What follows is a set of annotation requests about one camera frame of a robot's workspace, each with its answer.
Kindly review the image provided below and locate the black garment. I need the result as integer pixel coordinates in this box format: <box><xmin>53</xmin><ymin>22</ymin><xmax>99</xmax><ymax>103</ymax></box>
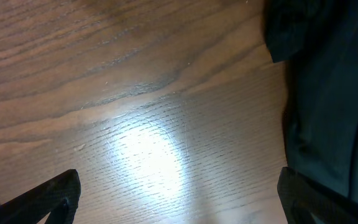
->
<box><xmin>265</xmin><ymin>0</ymin><xmax>358</xmax><ymax>203</ymax></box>

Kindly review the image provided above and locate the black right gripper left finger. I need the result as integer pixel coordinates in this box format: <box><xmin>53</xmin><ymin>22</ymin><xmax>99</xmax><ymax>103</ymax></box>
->
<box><xmin>0</xmin><ymin>169</ymin><xmax>81</xmax><ymax>224</ymax></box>

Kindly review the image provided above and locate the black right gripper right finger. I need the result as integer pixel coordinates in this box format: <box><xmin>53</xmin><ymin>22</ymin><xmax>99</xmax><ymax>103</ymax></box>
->
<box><xmin>277</xmin><ymin>167</ymin><xmax>358</xmax><ymax>224</ymax></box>

